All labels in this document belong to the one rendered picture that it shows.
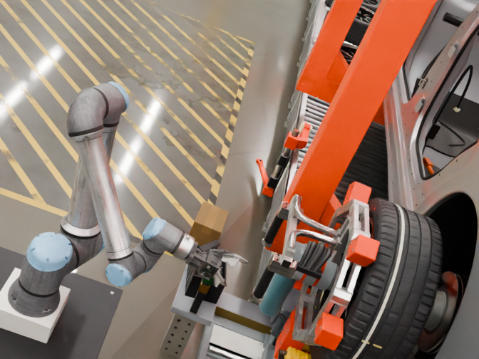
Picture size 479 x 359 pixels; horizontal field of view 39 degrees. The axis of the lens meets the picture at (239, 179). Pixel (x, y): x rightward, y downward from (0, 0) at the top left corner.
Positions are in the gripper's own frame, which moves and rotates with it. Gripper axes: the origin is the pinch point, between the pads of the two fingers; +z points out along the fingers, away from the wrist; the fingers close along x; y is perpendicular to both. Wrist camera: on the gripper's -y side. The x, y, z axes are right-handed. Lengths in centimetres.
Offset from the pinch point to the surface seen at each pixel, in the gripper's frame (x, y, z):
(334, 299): 24.9, 15.8, 25.8
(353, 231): 39.9, -2.6, 21.6
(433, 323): 23, -5, 71
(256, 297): 2.0, 8.6, 8.2
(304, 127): -35, -196, 35
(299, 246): 17.0, -10.2, 14.2
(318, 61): -15, -248, 27
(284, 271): 18.3, 8.3, 9.3
